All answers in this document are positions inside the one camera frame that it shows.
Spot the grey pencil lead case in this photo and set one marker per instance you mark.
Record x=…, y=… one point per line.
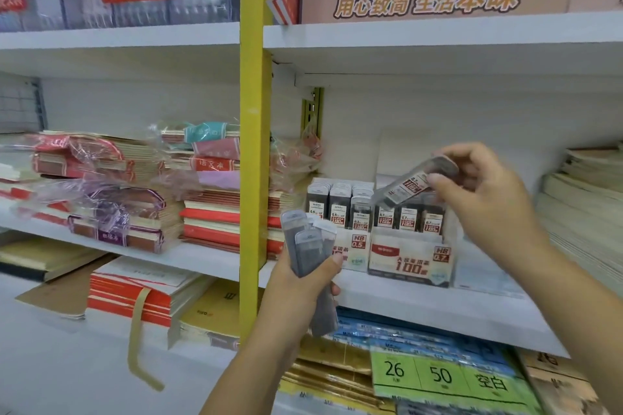
x=327, y=233
x=309, y=247
x=291, y=234

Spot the white lead display box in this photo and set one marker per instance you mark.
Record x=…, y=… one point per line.
x=409, y=261
x=353, y=247

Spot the plastic-wrapped red notebook bundle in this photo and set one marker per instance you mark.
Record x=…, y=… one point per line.
x=97, y=157

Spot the person's left thumb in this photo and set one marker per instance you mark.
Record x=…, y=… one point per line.
x=325, y=269

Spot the stack of red-spined notebooks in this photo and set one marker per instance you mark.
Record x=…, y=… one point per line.
x=219, y=225

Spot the stack of gold paper packets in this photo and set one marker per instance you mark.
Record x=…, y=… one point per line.
x=331, y=371

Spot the person's left hand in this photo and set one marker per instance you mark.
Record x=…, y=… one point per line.
x=292, y=298

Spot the stack of red-white exercise books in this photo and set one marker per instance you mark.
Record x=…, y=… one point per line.
x=24, y=191

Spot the green shelf label strip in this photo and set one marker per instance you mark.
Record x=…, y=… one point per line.
x=438, y=378

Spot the clear pencil lead case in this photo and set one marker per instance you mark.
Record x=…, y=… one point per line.
x=408, y=186

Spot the dark-edged hardcover notebook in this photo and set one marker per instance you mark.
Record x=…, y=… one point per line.
x=44, y=259

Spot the yellow slotted shelf bracket rail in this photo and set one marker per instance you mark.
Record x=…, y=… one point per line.
x=311, y=110

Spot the white shelf board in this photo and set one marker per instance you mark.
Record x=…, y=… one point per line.
x=121, y=42
x=204, y=261
x=438, y=40
x=428, y=303

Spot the red-striped white notebook stack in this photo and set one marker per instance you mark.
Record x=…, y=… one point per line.
x=141, y=295

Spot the stack of blue paper packets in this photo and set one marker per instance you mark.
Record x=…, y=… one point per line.
x=438, y=341

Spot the person's right hand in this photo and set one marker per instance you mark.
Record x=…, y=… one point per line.
x=491, y=205

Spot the person's right thumb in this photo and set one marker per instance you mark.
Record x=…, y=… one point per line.
x=445, y=186

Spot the teal and pink notebook bundles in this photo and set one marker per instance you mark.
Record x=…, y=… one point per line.
x=209, y=147

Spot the row of boxed lead refills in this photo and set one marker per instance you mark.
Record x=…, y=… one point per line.
x=339, y=205
x=411, y=220

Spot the person's left forearm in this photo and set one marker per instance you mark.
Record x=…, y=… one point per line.
x=258, y=366

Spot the purple-banded notebook bundle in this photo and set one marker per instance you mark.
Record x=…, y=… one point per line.
x=131, y=225

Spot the yellow shelf upright post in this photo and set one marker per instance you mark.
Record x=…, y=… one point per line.
x=254, y=137

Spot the yellow cover notebook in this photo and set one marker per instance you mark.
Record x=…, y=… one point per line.
x=214, y=312

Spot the crumpled clear plastic wrap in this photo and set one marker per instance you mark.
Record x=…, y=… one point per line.
x=292, y=162

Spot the stack of tan notebooks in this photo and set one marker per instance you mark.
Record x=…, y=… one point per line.
x=559, y=385

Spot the stack of white paper booklets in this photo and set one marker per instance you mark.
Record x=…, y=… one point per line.
x=584, y=225

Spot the person's right forearm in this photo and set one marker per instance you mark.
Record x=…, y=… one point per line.
x=569, y=303

